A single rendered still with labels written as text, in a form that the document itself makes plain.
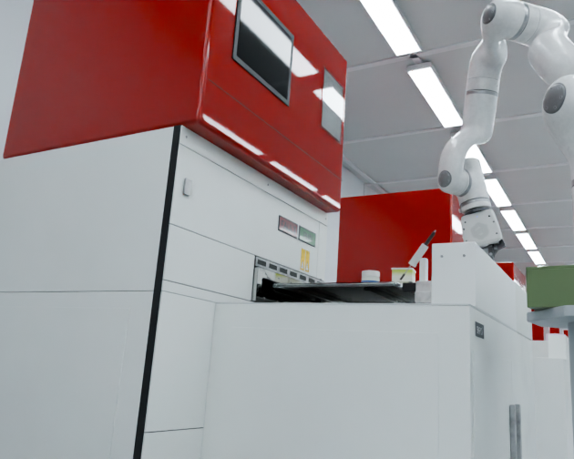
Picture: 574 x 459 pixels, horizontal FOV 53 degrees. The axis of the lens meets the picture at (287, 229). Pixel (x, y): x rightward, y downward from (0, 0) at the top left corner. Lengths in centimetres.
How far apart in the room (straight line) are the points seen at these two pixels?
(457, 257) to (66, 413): 96
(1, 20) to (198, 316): 202
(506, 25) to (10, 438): 161
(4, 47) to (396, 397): 241
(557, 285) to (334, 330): 46
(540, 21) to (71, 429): 152
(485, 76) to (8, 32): 217
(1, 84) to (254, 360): 200
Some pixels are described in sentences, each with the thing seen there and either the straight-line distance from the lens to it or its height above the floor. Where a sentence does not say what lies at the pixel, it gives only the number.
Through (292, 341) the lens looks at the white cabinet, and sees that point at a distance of 133.
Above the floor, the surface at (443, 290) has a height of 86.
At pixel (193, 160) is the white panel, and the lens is 143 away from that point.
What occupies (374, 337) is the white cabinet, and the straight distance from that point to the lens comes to 124.
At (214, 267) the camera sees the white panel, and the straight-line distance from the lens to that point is 146.
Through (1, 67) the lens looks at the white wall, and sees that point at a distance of 299.
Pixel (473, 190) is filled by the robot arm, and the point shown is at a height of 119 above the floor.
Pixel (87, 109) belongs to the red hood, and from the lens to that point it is 169.
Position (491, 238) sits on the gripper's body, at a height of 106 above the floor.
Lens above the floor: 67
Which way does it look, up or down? 14 degrees up
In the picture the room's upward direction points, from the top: 4 degrees clockwise
